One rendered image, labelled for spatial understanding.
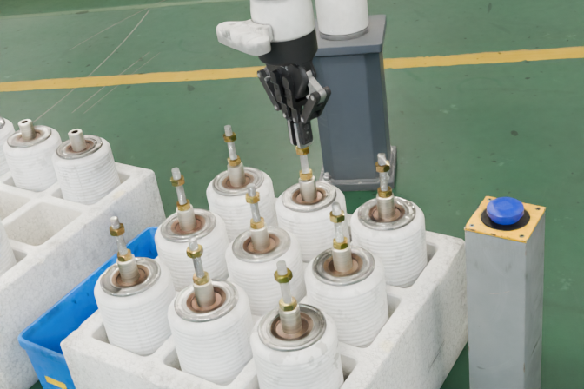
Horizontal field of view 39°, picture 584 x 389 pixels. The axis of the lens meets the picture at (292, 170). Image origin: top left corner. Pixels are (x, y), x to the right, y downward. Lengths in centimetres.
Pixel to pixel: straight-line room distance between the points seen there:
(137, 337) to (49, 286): 29
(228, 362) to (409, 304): 24
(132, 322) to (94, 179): 40
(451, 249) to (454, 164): 56
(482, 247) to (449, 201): 62
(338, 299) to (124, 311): 26
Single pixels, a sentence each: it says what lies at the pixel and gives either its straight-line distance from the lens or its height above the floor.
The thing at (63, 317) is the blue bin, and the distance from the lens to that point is 129.
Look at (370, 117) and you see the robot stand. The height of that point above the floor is 15.
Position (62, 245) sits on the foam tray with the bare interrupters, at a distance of 130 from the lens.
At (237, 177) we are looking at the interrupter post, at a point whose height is 27.
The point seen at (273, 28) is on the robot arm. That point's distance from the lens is 99.
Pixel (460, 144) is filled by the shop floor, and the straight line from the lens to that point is 174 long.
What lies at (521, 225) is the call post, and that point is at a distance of 94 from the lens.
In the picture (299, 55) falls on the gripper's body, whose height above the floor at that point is 47.
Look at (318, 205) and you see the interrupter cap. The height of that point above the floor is 25.
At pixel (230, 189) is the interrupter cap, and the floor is 25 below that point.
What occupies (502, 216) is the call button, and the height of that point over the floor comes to 33.
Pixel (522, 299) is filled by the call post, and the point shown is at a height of 23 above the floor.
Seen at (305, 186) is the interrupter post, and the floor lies 28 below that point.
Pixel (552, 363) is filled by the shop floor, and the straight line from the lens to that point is 123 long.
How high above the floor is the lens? 85
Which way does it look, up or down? 30 degrees down
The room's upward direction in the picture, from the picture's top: 9 degrees counter-clockwise
